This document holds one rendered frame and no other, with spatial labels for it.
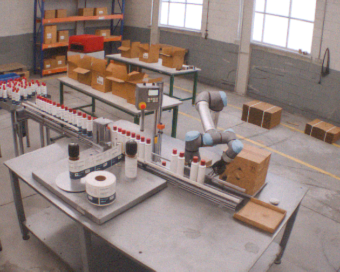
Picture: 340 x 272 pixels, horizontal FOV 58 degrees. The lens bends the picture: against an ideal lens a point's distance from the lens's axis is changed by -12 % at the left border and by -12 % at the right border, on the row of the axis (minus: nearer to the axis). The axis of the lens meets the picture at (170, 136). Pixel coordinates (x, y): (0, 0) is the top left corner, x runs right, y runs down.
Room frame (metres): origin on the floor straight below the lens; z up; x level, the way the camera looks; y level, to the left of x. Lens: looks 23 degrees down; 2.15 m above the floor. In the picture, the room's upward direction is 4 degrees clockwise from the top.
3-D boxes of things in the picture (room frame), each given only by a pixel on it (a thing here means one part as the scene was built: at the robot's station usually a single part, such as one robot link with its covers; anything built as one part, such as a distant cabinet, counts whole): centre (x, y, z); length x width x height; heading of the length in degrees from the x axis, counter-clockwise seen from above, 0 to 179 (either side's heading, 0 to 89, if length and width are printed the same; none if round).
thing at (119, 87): (4.59, 0.63, 0.96); 0.53 x 0.45 x 0.37; 138
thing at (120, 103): (4.93, 0.93, 0.39); 2.20 x 0.80 x 0.78; 46
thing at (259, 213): (1.85, -0.65, 0.85); 0.30 x 0.26 x 0.04; 54
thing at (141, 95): (2.57, 0.19, 1.38); 0.17 x 0.10 x 0.19; 109
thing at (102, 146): (2.61, 0.55, 1.01); 0.14 x 0.13 x 0.26; 54
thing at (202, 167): (2.14, -0.24, 0.98); 0.05 x 0.05 x 0.20
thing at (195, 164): (2.18, -0.19, 0.98); 0.05 x 0.05 x 0.20
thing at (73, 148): (2.05, 0.65, 1.04); 0.09 x 0.09 x 0.29
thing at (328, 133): (5.68, -2.94, 0.11); 0.65 x 0.54 x 0.22; 43
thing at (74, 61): (5.48, 1.62, 0.97); 0.45 x 0.40 x 0.37; 138
